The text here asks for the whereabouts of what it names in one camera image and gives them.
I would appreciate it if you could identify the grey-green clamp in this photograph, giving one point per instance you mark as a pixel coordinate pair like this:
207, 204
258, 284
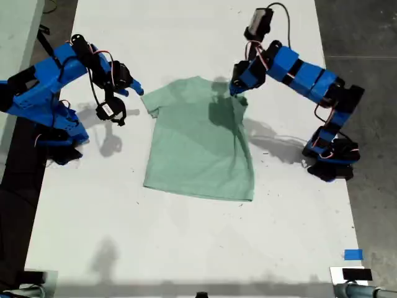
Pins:
363, 290
21, 291

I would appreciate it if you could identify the pale side table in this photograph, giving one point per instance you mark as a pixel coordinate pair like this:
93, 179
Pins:
15, 37

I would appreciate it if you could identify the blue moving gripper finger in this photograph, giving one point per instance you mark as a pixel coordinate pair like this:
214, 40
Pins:
243, 90
122, 92

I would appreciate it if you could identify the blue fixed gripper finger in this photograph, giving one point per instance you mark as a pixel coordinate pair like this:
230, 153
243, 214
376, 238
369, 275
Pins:
233, 89
138, 87

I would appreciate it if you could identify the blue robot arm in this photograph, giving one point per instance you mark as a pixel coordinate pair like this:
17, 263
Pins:
40, 90
322, 90

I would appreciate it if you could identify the pale green t-shirt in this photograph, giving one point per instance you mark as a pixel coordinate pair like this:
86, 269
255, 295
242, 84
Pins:
192, 142

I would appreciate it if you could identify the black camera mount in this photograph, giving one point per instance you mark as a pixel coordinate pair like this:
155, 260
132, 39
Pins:
119, 108

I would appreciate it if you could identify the black stand leg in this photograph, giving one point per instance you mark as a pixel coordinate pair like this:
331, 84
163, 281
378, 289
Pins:
46, 43

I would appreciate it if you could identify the short blue tape strip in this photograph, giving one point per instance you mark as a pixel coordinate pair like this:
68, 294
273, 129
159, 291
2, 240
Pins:
353, 254

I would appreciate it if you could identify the small black round object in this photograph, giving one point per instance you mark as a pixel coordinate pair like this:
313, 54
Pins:
201, 295

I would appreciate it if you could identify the black camera box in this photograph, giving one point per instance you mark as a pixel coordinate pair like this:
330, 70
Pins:
105, 111
259, 23

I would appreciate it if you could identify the black camera stalk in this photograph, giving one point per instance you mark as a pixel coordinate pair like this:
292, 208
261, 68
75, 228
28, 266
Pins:
255, 49

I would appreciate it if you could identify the flat black box on plate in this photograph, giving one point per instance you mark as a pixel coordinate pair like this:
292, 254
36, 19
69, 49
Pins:
356, 274

